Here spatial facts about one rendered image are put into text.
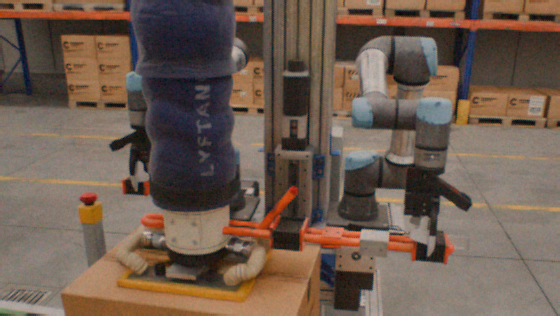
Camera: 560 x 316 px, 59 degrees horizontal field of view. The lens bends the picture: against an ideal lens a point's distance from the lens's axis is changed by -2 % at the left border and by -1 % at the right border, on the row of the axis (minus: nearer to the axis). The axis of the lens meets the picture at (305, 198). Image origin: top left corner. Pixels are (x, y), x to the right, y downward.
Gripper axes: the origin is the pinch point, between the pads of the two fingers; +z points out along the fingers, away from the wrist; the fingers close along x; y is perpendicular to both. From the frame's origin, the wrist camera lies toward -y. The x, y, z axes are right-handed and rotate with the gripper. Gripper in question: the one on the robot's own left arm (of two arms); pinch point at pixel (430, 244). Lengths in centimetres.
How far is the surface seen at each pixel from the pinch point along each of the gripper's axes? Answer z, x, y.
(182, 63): -43, 11, 56
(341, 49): 7, -842, 115
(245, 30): -25, -828, 293
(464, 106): 81, -715, -98
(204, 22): -51, 9, 52
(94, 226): 27, -49, 125
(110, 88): 68, -683, 494
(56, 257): 115, -175, 246
